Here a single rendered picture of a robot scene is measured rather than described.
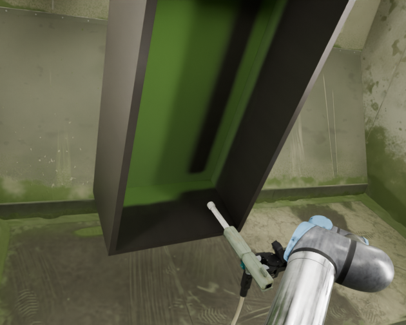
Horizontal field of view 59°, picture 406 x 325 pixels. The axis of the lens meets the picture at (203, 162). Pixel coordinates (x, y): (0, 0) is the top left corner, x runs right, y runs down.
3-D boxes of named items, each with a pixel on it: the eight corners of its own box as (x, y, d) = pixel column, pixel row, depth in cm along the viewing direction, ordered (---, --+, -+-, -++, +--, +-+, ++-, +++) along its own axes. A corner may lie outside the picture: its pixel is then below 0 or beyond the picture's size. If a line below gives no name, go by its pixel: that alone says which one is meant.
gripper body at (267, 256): (265, 281, 143) (289, 273, 148) (270, 267, 138) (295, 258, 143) (255, 267, 148) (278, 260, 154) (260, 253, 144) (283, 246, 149)
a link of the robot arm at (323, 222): (339, 220, 145) (330, 242, 152) (312, 209, 149) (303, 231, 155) (336, 234, 138) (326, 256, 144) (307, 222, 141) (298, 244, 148)
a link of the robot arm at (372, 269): (412, 265, 81) (368, 235, 145) (356, 242, 84) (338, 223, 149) (394, 313, 81) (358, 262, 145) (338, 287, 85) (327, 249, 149)
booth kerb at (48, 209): (-4, 223, 202) (-7, 204, 196) (-3, 221, 203) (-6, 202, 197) (363, 196, 301) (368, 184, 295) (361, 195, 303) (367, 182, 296)
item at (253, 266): (263, 317, 139) (276, 277, 127) (253, 321, 137) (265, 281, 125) (209, 233, 176) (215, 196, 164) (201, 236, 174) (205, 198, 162)
